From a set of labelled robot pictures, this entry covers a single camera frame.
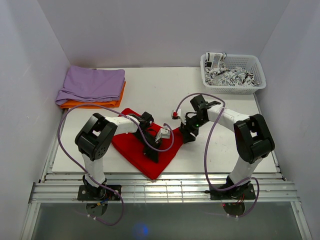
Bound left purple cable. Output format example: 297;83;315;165
57;103;175;226

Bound black white printed trousers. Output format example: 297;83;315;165
204;52;258;87

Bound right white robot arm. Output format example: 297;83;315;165
171;93;275;199

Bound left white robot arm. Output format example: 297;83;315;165
75;112;171;200

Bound red trousers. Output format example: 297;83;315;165
110;107;186;181

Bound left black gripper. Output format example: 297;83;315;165
132;131;162;164

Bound white plastic basket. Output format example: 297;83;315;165
200;54;267;95

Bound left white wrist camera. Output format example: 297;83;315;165
155;128;171;143

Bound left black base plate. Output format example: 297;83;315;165
77;185;120;201

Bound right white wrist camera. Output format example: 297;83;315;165
171;108;186;125

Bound folded purple trousers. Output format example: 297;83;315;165
55;65;125;106

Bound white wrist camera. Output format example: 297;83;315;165
171;108;186;125
155;128;171;143

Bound aluminium frame rail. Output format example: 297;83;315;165
29;172;300;204

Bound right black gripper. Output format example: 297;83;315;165
178;114;208;144

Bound folded orange trousers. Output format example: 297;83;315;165
59;81;127;110

